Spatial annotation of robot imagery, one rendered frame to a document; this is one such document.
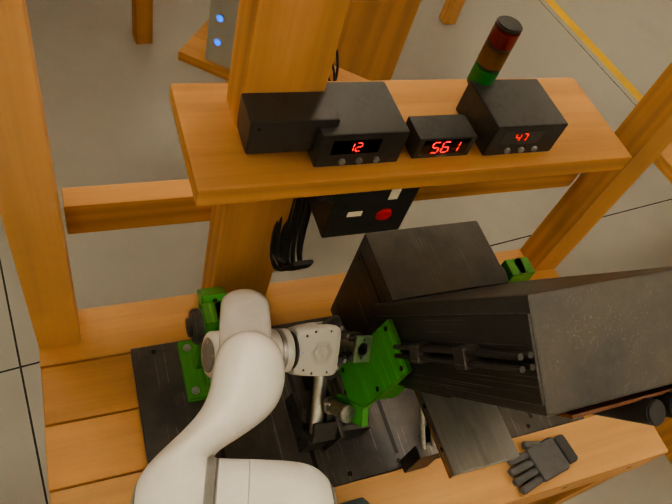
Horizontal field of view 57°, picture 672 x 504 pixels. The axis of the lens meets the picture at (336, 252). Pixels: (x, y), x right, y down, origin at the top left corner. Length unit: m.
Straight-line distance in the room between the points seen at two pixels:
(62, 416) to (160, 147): 1.92
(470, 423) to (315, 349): 0.38
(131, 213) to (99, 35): 2.56
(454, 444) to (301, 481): 0.66
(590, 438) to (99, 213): 1.32
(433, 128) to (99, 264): 1.90
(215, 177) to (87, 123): 2.33
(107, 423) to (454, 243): 0.87
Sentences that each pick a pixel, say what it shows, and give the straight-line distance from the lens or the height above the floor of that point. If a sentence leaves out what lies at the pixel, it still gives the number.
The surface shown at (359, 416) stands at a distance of 1.34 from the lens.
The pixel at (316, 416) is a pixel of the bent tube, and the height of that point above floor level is 0.99.
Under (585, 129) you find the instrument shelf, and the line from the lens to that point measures 1.43.
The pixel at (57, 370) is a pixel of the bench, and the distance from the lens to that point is 1.57.
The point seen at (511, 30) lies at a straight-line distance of 1.20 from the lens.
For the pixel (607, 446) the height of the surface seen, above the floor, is 0.90.
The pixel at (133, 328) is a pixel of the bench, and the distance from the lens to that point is 1.61.
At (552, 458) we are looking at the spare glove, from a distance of 1.70.
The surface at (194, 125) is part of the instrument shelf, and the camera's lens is 1.09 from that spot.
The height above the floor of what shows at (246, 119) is 1.62.
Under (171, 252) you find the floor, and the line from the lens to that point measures 2.80.
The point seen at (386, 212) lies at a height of 1.42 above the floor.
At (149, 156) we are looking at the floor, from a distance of 3.16.
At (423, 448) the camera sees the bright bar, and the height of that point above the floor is 1.01.
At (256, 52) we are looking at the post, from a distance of 0.98.
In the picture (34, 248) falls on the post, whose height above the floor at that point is 1.27.
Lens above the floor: 2.29
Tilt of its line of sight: 51 degrees down
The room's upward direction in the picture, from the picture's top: 22 degrees clockwise
